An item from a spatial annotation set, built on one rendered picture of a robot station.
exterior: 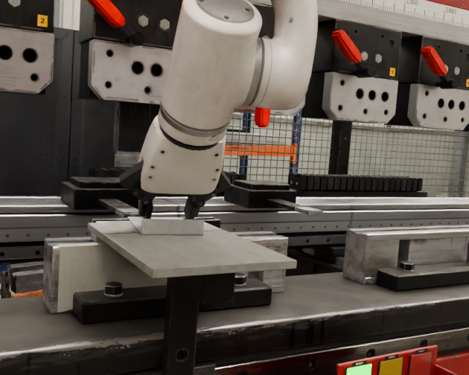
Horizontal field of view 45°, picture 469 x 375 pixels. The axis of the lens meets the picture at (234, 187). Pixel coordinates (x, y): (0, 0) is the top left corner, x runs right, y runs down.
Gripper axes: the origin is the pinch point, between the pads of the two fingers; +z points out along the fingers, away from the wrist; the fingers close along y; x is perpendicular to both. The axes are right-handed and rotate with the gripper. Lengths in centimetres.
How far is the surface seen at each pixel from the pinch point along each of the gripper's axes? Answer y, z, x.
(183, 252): 0.9, -6.3, 12.0
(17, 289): 25, 169, -99
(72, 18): -6, 232, -432
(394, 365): -32.3, 9.4, 20.8
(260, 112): -13.9, -8.9, -12.0
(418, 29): -47, -16, -31
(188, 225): -2.1, -1.0, 3.5
